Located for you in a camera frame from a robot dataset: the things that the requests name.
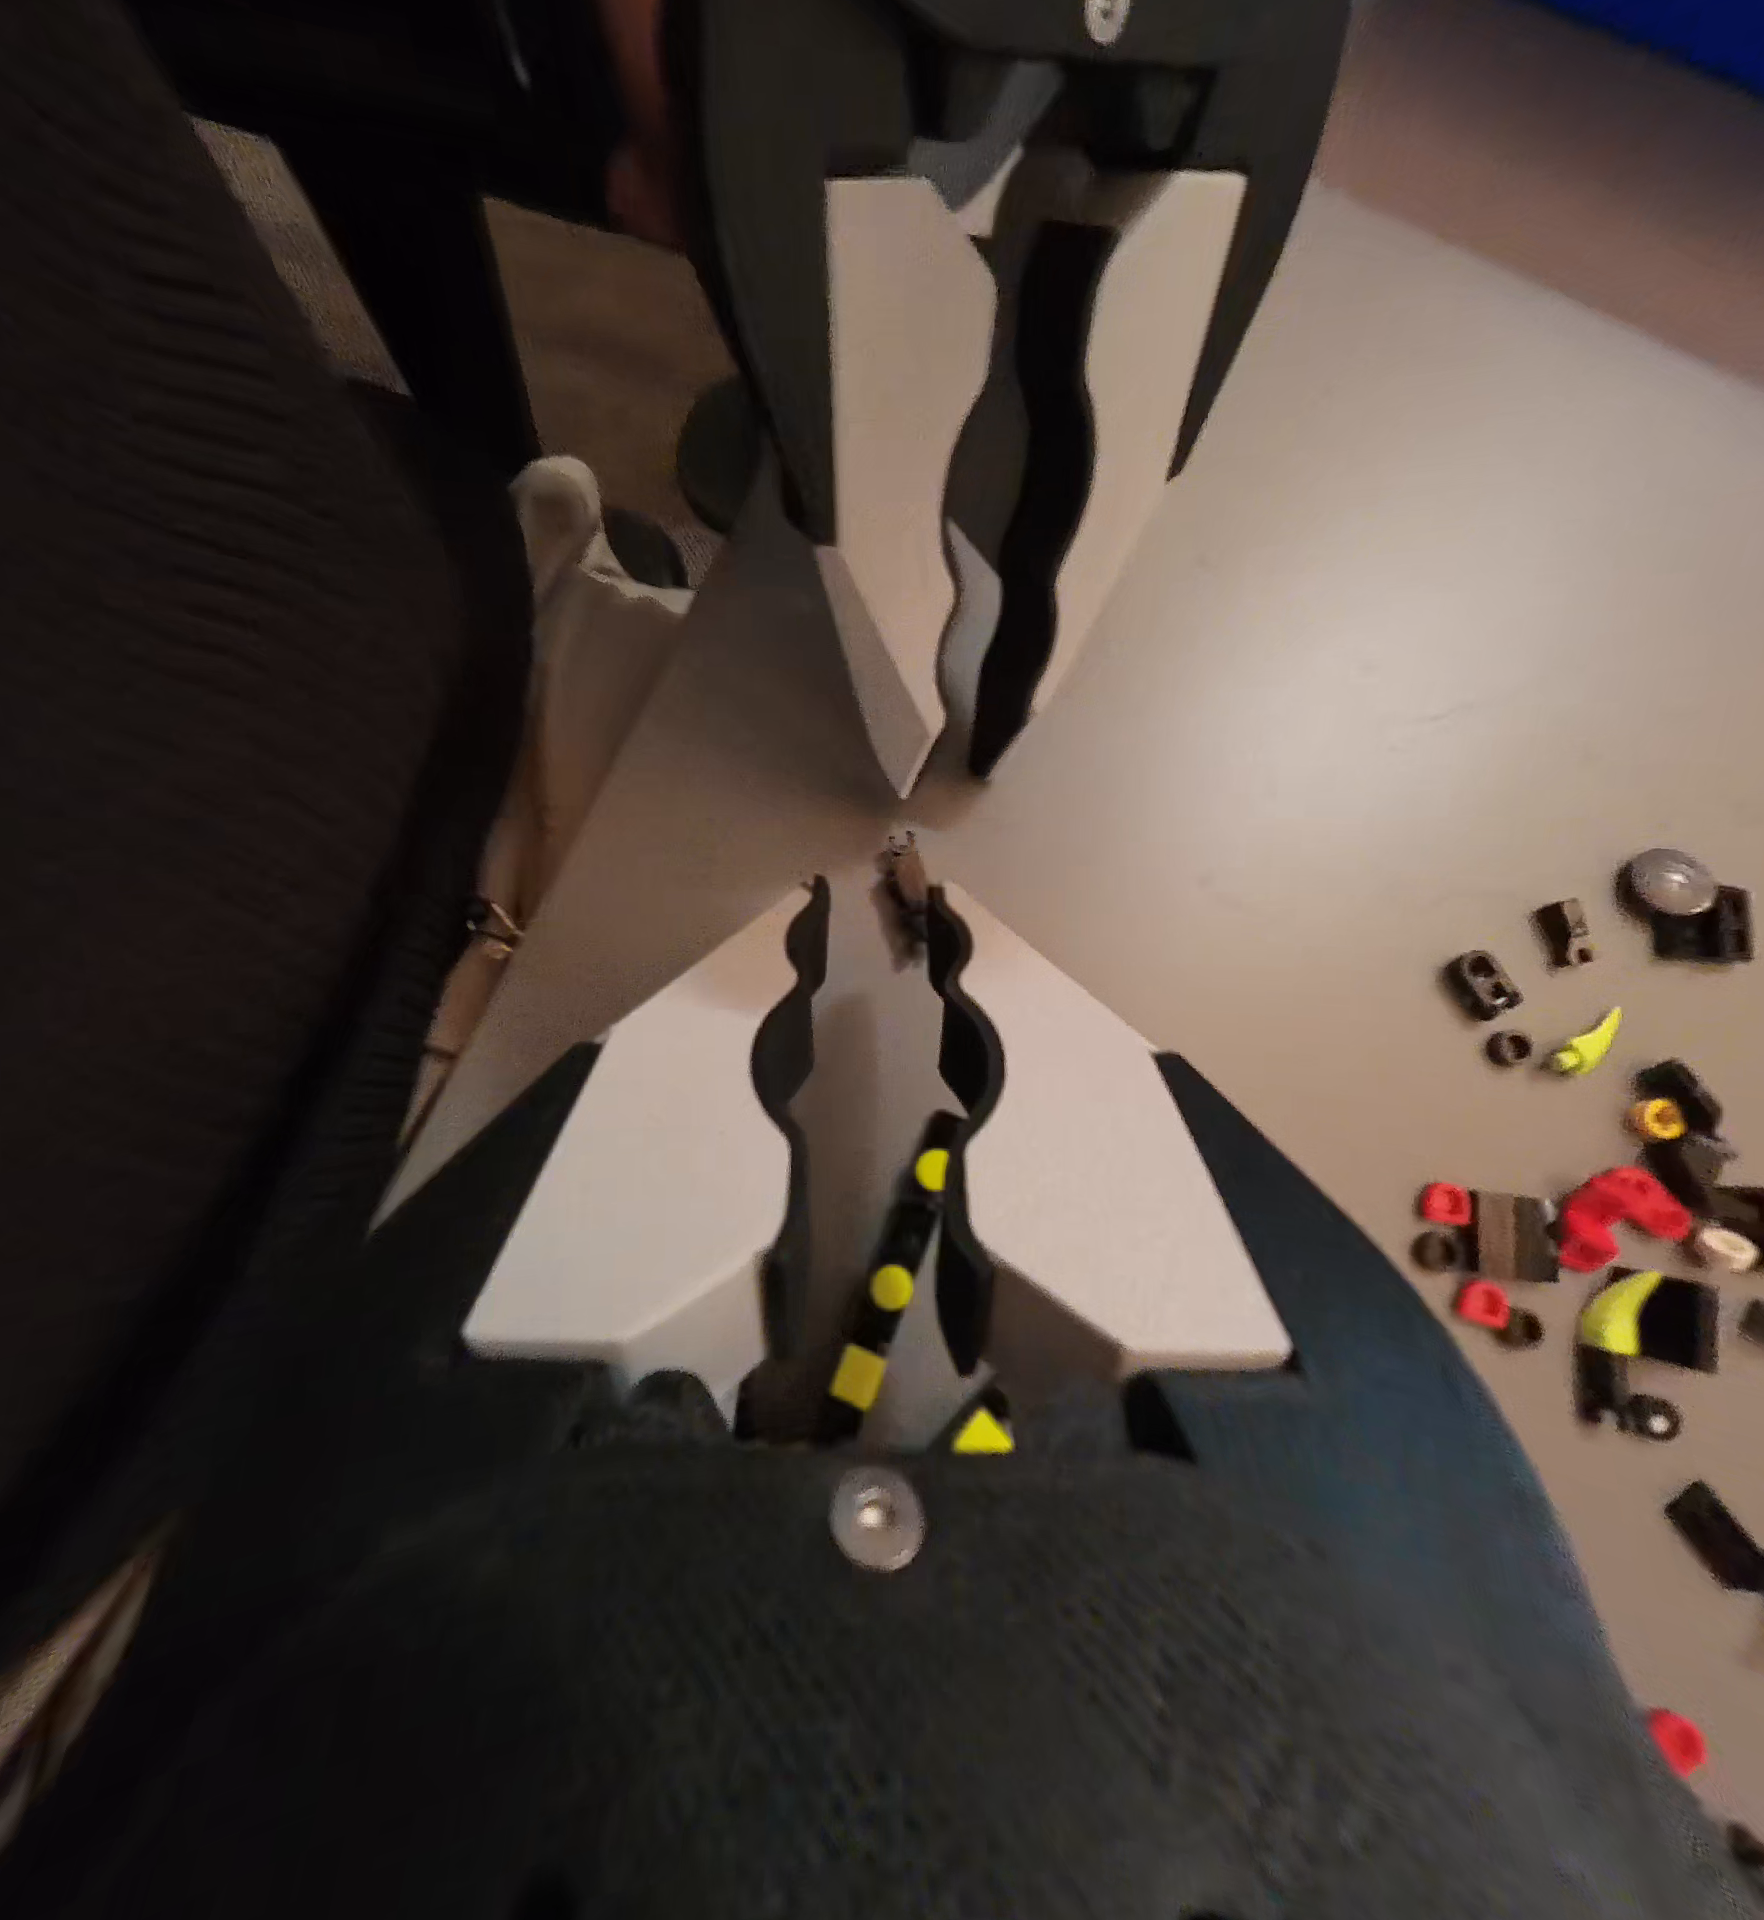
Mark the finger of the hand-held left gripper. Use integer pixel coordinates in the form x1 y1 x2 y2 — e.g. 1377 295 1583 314
814 178 1005 797
969 171 1244 778

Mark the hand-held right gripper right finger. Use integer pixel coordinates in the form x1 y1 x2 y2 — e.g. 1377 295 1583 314
921 886 1298 1381

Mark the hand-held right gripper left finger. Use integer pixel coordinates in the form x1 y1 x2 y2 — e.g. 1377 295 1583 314
461 877 834 1398

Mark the black yellow lego spider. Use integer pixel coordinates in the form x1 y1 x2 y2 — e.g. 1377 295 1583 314
823 1117 1018 1455

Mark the pile of loose lego pieces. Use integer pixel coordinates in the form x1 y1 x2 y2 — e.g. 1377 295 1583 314
1412 846 1764 1637

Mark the blue plastic bin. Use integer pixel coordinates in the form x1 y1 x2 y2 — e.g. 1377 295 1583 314
1498 0 1764 114

